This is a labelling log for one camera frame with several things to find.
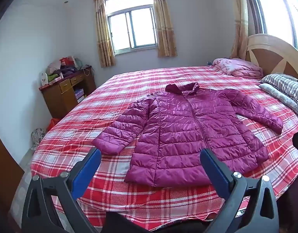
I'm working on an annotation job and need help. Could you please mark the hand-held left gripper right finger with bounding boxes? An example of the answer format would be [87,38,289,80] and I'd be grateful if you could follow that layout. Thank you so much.
[199,148,280,233]

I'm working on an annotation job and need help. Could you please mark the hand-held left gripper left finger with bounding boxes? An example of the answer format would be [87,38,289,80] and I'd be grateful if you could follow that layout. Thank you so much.
[21,148,102,233]

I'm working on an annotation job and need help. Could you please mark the purple down jacket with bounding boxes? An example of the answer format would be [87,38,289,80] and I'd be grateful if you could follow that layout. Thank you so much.
[92,82,284,187]

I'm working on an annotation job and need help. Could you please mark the pile of bags and clothes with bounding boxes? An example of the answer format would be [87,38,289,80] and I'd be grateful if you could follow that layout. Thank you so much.
[39,56,91,88]

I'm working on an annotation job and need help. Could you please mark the grey floral pillow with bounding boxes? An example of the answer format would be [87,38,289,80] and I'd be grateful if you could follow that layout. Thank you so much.
[258,83,298,119]

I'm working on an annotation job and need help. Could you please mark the bed with red plaid sheet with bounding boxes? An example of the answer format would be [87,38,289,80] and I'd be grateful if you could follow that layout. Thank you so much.
[10,65,298,232]

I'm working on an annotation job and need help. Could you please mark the red bag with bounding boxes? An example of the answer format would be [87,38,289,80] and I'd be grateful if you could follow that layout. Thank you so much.
[46,118,62,133]

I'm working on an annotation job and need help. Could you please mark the striped pillow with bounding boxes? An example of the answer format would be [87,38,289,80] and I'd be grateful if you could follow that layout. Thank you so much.
[260,73,298,106]

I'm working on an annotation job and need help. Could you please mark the patterned crumpled cloth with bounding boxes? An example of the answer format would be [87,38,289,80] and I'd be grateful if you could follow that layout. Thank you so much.
[30,128,46,150]

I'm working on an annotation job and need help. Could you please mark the stack of boxes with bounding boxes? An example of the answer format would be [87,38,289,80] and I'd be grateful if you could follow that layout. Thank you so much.
[74,89,85,103]

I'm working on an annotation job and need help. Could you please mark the brown wooden desk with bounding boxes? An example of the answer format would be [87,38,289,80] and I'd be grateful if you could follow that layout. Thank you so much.
[39,65,97,119]

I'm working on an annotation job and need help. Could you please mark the brown wooden door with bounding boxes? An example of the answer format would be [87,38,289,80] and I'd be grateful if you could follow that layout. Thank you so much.
[0,126,27,233]

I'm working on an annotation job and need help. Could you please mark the wooden headboard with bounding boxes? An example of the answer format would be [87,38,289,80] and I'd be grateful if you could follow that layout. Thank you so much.
[244,33,298,83]

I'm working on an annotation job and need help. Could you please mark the pink folded quilt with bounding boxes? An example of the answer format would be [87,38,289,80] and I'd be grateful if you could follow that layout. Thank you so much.
[212,58,264,78]

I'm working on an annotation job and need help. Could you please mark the yellow patterned curtain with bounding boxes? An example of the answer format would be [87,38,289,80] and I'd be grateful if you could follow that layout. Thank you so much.
[92,0,115,68]
[229,0,249,60]
[150,0,178,58]

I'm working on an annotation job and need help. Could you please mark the large bright window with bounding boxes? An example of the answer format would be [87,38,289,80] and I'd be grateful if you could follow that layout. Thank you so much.
[243,0,298,49]

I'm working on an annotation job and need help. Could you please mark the sliding window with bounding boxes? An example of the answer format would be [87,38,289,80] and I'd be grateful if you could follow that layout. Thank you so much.
[104,0,159,56]

